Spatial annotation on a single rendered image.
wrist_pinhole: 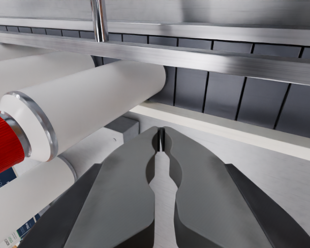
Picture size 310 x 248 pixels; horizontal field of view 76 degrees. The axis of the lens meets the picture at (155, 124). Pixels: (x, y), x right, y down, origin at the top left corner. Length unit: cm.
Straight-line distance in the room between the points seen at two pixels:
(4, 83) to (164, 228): 44
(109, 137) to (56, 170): 19
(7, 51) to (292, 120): 34
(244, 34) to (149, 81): 10
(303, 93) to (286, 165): 13
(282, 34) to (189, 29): 9
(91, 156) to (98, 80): 29
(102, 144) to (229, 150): 22
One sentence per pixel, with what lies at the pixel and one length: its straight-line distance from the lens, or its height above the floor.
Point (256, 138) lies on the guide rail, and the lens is 21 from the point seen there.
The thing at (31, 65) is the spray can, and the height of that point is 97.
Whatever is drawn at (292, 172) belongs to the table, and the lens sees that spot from 33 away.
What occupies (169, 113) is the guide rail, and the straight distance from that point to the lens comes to 22.
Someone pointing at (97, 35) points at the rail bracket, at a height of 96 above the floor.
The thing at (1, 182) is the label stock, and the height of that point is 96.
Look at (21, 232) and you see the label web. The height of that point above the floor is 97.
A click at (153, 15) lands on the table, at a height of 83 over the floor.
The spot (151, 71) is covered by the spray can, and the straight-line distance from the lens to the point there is 22.
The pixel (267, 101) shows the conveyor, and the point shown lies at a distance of 23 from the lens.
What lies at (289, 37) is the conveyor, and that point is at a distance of 22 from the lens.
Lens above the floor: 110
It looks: 49 degrees down
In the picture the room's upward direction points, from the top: 130 degrees counter-clockwise
